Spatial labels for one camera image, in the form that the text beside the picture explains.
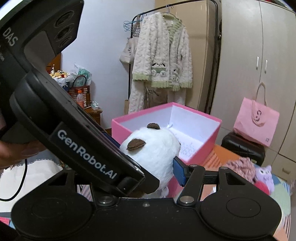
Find white cat plush toy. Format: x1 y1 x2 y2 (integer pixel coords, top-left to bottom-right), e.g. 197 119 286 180
119 123 181 199

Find pink floral scrunchie cloth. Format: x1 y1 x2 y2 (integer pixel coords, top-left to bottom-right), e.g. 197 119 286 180
223 157 256 183

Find magenta fluffy pom pom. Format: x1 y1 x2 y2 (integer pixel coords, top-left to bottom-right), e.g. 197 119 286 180
254 181 270 195

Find purple Kuromi plush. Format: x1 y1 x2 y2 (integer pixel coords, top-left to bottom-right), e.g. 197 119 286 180
254 165 274 194

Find person's left hand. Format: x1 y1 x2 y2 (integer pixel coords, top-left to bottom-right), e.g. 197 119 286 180
1 141 46 171

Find colourful patchwork blanket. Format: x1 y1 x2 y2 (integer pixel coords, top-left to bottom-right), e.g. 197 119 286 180
76 143 293 241

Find pink cardboard storage box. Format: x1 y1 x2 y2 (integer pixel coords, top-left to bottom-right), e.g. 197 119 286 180
111 102 222 197

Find woven basket with items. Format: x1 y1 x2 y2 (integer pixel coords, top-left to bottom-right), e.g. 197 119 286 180
49 63 92 108

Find black suitcase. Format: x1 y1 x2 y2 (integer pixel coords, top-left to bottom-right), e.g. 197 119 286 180
221 132 265 166

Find pink tote bag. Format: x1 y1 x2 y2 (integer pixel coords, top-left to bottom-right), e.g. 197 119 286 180
233 82 280 148

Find black clothes rack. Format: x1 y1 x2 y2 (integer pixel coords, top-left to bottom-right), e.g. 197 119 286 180
128 1 221 113

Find cream canvas tote bag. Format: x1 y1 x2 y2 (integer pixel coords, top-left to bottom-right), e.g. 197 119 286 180
119 14 141 64

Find cream knitted cardigan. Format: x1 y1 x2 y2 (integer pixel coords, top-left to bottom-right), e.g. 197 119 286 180
128 11 194 114

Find grey three-door wardrobe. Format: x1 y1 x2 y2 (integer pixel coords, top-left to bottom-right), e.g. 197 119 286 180
211 1 295 180

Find beige tall cabinet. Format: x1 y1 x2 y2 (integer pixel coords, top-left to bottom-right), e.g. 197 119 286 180
154 0 219 112

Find black cable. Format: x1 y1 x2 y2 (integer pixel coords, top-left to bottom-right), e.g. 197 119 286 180
0 158 29 202

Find blue wire hangers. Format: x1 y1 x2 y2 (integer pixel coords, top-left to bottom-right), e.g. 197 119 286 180
123 14 145 38

